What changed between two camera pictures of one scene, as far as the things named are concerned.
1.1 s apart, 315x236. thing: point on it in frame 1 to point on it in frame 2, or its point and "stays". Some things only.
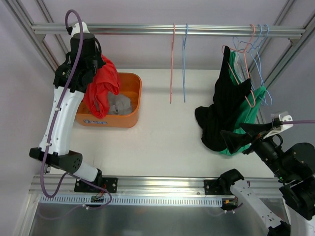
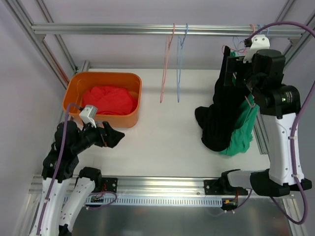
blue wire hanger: (184, 61) to (179, 54)
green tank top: (248, 115) stays
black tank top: (214, 119) stays
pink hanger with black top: (233, 73) stays
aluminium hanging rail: (294, 31) stays
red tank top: (106, 80) to (110, 100)
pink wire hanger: (171, 64) to (169, 42)
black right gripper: (257, 140) to (233, 70)
